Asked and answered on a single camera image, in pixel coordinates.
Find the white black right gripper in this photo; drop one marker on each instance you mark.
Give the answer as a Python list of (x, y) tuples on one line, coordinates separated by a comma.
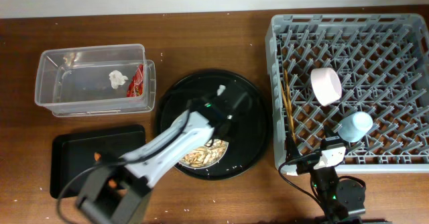
[(293, 151)]

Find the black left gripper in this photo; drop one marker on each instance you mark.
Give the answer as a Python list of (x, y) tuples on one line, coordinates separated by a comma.
[(231, 119)]

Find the wooden chopstick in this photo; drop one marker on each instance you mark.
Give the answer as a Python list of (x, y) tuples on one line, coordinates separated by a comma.
[(289, 105), (285, 106)]

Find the light blue cup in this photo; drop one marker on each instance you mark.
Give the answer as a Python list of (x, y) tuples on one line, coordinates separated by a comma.
[(354, 127)]

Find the pink bowl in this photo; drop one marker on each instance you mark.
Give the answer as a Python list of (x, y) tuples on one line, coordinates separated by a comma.
[(326, 85)]

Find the red snack wrapper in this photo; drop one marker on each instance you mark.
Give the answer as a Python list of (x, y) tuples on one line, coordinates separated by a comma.
[(135, 88)]

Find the white tissue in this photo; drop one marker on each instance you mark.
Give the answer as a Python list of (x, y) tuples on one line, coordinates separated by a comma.
[(117, 79)]

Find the orange carrot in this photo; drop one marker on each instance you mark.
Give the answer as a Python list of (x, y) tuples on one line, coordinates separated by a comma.
[(97, 156)]

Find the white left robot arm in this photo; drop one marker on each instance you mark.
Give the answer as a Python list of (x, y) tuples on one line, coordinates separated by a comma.
[(119, 192)]

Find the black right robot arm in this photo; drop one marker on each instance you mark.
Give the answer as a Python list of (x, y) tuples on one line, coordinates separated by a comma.
[(341, 198)]

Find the grey dishwasher rack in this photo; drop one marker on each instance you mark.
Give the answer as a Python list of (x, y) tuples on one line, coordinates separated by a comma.
[(382, 63)]

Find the round black serving tray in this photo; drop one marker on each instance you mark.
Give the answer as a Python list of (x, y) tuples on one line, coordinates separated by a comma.
[(248, 133)]

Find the grey plate with food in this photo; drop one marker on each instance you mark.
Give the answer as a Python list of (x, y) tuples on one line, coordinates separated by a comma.
[(206, 155)]

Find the clear plastic storage bin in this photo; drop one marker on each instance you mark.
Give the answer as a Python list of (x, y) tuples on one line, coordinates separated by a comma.
[(75, 82)]

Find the black rectangular tray bin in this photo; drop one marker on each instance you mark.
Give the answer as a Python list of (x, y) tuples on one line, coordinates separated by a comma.
[(73, 153)]

